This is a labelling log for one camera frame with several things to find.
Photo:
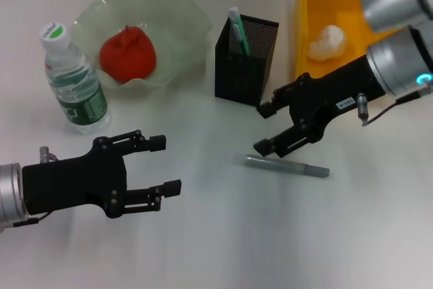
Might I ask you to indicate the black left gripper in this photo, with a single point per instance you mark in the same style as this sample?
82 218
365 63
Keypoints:
74 180

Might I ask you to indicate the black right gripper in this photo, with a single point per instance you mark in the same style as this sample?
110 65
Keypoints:
331 92

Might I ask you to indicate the grey glitter pen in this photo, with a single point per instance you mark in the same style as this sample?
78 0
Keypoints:
291 166

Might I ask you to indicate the white paper ball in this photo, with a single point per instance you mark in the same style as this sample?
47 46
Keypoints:
328 43

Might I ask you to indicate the green pen with white clip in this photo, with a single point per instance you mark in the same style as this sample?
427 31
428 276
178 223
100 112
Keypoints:
238 28

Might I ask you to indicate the clear green-label water bottle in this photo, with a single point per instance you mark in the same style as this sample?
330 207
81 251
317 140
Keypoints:
78 92

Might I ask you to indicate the black mesh pen holder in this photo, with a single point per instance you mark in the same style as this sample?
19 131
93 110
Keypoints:
243 79

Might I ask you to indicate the green glass fruit plate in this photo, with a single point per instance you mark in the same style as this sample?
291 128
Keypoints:
176 25

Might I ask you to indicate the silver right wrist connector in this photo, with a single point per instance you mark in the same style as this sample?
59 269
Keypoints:
363 106

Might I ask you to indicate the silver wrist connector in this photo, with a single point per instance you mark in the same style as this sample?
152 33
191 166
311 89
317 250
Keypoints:
45 154
363 106

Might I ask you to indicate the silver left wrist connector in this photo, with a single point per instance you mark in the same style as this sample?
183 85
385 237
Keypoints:
45 154

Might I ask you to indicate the yellow plastic bin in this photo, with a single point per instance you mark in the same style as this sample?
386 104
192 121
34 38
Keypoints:
324 4

